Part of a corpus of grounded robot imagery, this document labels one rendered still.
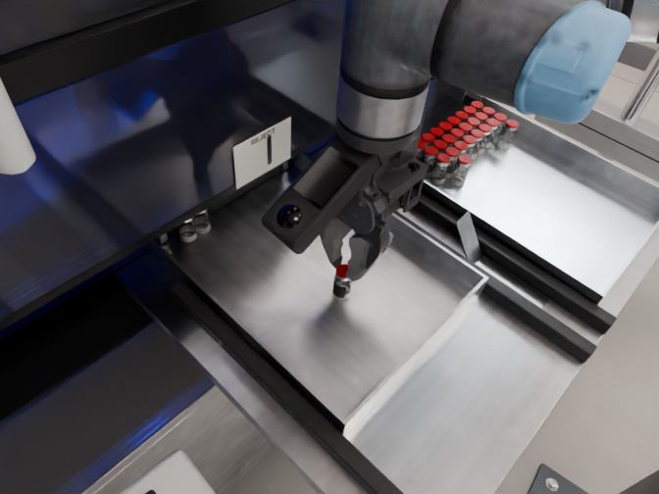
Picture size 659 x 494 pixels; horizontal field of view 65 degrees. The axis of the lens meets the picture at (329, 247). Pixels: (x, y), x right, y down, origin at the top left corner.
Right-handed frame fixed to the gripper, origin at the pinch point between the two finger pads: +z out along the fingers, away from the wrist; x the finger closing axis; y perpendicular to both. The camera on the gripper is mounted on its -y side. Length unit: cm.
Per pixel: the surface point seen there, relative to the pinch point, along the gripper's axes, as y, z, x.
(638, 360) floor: 102, 93, -45
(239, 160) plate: -3.1, -9.5, 13.6
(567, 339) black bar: 13.8, 3.4, -23.3
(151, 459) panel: -25.1, 39.6, 13.6
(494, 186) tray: 32.5, 5.2, -2.6
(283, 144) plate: 3.6, -8.2, 13.6
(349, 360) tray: -5.5, 5.2, -6.9
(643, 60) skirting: 285, 88, 28
